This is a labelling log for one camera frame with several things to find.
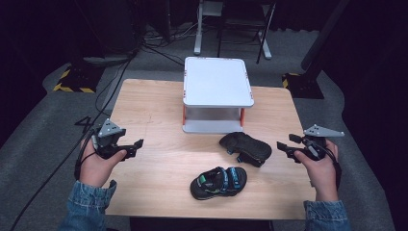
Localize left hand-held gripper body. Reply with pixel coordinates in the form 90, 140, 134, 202
90, 117, 133, 162

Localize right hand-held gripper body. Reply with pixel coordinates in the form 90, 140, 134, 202
300, 123, 346, 162

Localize person's left hand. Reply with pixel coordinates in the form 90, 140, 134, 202
78, 138, 128, 189

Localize person's right hand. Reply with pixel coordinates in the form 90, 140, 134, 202
293, 139, 340, 203

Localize black sandal sole up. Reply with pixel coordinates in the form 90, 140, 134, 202
218, 131, 273, 168

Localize black base yellow striped tape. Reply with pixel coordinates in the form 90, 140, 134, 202
52, 63, 105, 94
281, 72, 325, 100

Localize white two-tier shoe rack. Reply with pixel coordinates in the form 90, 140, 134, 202
181, 56, 255, 135

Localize black slanted pole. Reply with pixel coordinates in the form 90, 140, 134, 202
300, 0, 351, 72

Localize black folding chair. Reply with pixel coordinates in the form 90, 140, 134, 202
217, 0, 277, 64

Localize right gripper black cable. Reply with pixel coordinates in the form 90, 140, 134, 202
316, 141, 344, 191

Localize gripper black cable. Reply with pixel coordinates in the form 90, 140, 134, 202
73, 128, 98, 181
316, 141, 344, 191

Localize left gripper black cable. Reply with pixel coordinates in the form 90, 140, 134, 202
73, 128, 98, 181

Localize long black floor cable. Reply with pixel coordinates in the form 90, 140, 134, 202
9, 52, 136, 231

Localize black sandal blue green straps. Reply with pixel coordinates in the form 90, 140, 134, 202
189, 166, 248, 201

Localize bundle of floor cables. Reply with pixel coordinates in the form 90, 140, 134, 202
140, 22, 200, 66

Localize white metal desk frame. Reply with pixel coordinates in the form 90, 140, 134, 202
192, 0, 273, 61

